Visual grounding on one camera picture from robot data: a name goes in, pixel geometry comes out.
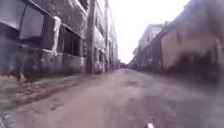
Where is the thin utility pole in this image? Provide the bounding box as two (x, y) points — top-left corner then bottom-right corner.
(104, 0), (111, 73)

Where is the thick utility pole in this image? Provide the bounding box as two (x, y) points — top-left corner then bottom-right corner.
(85, 0), (97, 75)

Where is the brown dirt road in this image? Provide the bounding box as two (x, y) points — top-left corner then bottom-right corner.
(0, 68), (224, 128)

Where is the pale two-storey building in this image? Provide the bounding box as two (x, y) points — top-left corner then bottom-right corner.
(129, 23), (166, 70)

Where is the grey concrete building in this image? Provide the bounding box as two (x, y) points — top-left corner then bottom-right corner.
(0, 0), (120, 81)

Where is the rubble dirt verge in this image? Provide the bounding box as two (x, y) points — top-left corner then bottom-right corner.
(0, 73), (93, 113)

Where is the weathered brown wall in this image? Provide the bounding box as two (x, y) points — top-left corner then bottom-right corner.
(139, 0), (224, 83)

